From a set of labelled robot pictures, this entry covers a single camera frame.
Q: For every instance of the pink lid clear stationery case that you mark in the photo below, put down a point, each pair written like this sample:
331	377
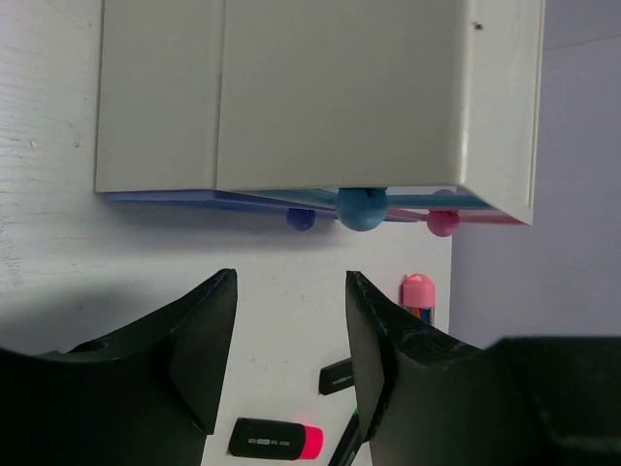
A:
418	296

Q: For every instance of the light blue small drawer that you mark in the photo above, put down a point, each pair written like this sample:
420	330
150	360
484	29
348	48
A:
359	209

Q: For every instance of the white drawer cabinet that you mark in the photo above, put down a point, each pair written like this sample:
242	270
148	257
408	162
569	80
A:
298	103

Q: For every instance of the purple-blue wide drawer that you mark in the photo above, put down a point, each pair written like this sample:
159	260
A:
301	208

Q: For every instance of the pink drawer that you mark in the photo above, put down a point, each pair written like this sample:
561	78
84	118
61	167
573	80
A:
444	221

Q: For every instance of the orange cap highlighter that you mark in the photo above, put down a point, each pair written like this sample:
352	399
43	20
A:
335	377

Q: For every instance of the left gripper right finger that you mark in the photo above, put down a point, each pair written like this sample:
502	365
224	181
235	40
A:
426	398

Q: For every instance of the pink cap highlighter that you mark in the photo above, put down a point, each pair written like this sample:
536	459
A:
275	440

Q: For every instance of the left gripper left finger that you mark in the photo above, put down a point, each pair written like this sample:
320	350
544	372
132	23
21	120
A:
145	394

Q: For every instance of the green cap highlighter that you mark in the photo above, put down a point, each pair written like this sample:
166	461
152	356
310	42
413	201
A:
349	443

